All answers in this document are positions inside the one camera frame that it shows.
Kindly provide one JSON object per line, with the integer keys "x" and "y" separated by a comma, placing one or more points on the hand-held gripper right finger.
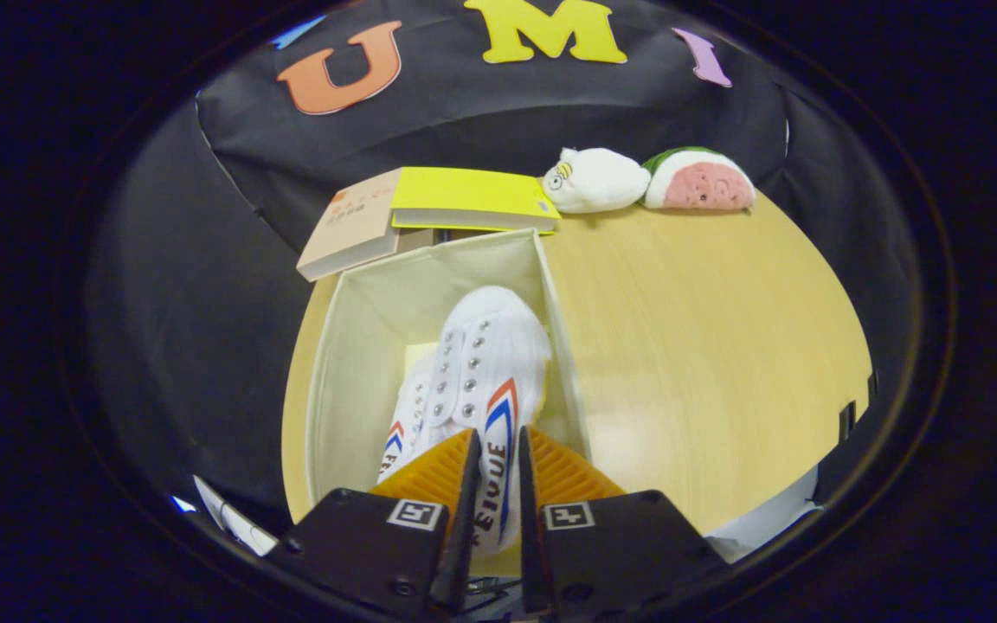
{"x": 529, "y": 536}

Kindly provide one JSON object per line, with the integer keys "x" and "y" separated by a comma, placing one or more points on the watermelon slice plush toy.
{"x": 706, "y": 183}

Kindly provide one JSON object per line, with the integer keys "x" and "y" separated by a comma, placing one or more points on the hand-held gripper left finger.
{"x": 464, "y": 519}

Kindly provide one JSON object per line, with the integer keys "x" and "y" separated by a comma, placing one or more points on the yellow book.
{"x": 464, "y": 190}

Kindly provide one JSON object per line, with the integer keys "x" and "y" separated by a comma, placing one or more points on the white striped canvas shoe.
{"x": 490, "y": 363}
{"x": 408, "y": 415}

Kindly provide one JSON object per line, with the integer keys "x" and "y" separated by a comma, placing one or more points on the beige book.
{"x": 347, "y": 225}

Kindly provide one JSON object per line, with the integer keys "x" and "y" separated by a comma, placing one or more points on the cream fabric storage box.
{"x": 360, "y": 363}

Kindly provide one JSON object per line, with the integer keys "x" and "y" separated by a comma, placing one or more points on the white paper sheet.
{"x": 239, "y": 523}

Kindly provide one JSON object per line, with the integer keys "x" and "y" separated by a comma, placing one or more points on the white plush toy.
{"x": 598, "y": 180}

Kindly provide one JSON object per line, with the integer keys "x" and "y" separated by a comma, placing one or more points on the black backdrop cloth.
{"x": 481, "y": 112}

